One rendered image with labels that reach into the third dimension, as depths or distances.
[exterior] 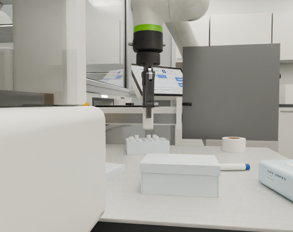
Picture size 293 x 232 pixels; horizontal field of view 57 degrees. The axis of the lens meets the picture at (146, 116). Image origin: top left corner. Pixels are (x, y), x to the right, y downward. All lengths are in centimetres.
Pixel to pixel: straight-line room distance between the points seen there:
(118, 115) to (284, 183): 63
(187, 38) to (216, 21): 313
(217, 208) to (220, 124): 75
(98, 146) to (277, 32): 438
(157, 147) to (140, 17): 38
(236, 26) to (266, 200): 407
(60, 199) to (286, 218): 31
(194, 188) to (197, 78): 74
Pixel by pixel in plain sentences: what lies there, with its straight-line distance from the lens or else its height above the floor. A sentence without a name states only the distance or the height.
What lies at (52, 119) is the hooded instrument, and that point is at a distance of 16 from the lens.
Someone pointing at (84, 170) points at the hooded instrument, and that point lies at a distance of 20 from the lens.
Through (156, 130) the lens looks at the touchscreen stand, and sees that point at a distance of 198.
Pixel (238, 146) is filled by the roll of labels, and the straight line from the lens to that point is 85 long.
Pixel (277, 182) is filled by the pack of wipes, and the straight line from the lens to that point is 49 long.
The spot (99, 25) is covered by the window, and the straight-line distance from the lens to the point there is 114.
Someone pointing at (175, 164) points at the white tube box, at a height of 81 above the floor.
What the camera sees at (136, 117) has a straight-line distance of 94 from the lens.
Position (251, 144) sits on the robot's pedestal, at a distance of 115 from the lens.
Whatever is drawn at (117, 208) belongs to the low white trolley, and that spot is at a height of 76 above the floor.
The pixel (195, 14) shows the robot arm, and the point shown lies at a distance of 83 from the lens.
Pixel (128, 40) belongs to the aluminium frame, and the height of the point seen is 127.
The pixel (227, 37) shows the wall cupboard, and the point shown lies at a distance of 439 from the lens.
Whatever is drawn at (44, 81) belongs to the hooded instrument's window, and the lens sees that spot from 17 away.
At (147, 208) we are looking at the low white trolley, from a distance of 40.
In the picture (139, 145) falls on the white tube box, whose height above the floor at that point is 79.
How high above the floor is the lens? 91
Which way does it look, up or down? 3 degrees down
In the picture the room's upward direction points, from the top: straight up
